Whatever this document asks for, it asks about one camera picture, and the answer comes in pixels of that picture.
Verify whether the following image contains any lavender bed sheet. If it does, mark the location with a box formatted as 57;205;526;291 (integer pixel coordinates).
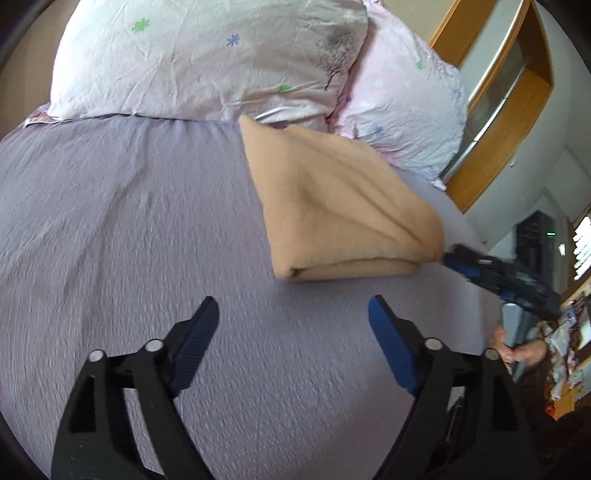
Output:
1;116;500;479

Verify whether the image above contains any bright window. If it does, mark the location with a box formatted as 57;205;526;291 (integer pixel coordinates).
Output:
573;215;591;281

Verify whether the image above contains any tan fleece garment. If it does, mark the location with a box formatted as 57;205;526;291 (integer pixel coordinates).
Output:
239;116;445;281

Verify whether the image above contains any wooden headboard frame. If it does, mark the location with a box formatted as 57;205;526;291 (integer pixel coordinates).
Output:
430;1;554;212

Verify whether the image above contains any pink floral pillow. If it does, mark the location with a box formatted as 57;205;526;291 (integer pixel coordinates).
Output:
329;1;468;188

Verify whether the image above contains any black device green light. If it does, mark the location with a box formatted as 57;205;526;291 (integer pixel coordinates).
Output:
515;210;568;293

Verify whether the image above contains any white floral pillow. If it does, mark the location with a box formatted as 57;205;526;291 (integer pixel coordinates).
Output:
48;0;369;131

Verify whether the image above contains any right hand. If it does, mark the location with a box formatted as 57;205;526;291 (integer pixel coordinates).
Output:
489;325;548;368

